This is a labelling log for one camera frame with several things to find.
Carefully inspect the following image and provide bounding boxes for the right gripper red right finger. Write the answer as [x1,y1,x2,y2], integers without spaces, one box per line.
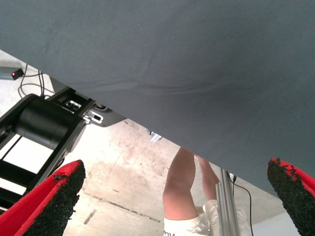
[267,157,315,236]

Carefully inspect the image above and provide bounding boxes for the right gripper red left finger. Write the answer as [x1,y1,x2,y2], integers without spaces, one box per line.
[0,159,86,236]

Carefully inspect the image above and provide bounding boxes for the aluminium table leg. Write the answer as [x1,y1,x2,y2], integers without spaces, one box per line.
[215,168,241,236]

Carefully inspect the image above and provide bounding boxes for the bare person leg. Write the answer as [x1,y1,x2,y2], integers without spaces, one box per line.
[196,154,221,202]
[162,147,197,221]

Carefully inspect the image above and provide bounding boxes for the white shorts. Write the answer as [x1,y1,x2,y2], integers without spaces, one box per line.
[162,199,248,236]

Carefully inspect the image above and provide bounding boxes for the black box with red light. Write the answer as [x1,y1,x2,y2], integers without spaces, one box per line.
[11,68,25,81]

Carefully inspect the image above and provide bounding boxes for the dark grey table cloth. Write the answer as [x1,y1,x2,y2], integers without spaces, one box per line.
[0,0,315,199]

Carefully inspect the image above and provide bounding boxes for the black machine frame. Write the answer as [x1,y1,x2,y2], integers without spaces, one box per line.
[0,86,128,214]

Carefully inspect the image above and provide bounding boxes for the thin black floor cable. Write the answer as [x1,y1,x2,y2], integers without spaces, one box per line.
[17,64,56,99]

